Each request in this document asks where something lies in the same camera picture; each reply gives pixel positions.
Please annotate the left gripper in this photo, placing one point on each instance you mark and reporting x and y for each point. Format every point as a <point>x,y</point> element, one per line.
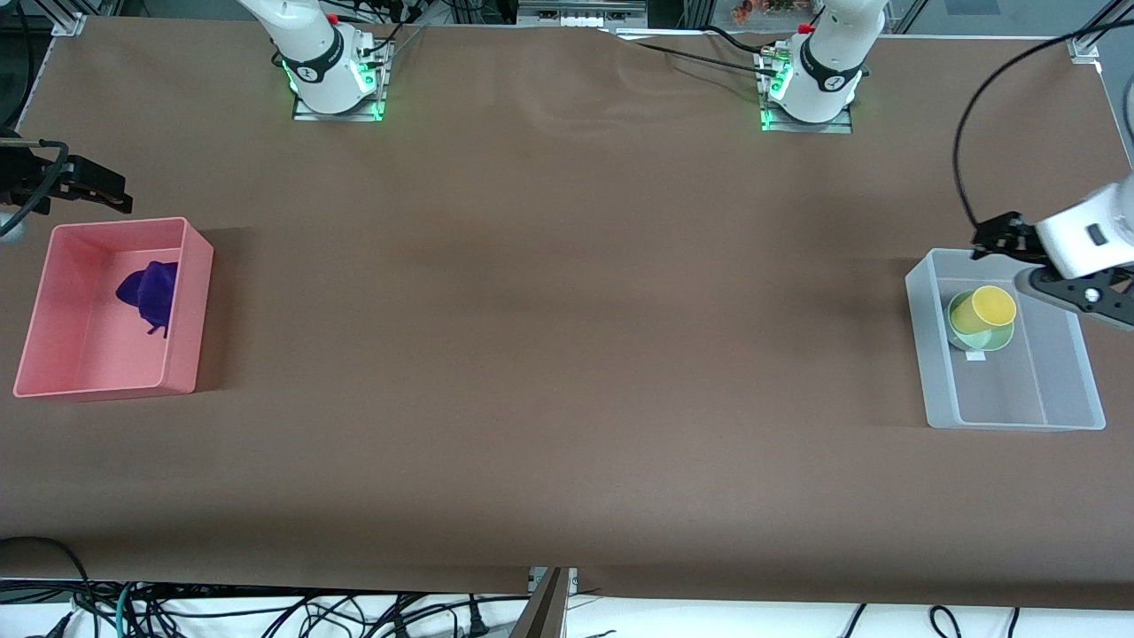
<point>1013,236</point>

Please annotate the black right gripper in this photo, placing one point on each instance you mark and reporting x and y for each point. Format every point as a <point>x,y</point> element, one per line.
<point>25,173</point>

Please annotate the yellow cup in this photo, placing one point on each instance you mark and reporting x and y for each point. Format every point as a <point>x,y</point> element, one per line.
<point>994,308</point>

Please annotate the green bowl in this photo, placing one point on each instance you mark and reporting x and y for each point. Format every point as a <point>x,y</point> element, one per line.
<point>961,323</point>

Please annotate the purple cloth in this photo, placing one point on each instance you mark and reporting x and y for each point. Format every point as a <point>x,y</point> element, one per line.
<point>152,291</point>

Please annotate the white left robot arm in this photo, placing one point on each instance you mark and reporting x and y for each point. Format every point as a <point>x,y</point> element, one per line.
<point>824,80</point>

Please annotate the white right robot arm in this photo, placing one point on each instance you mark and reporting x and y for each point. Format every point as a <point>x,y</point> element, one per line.
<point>314,62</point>

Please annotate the clear plastic bin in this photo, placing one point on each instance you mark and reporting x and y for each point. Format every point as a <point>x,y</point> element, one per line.
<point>1019,390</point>

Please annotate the pink plastic bin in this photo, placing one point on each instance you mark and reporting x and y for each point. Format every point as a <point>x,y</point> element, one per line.
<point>80,354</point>

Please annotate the white power strip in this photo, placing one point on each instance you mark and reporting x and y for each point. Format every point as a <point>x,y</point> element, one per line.
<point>580,13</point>

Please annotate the metal table corner bracket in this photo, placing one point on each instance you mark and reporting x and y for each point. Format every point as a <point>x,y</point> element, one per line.
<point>1085,49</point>
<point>69,25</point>

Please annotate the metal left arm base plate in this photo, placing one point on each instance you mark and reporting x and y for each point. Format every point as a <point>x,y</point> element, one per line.
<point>846,124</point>

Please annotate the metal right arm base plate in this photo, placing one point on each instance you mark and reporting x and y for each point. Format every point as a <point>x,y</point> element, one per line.
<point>376,89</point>

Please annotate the metal table post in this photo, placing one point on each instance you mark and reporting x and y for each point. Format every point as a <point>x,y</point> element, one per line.
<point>542,611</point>

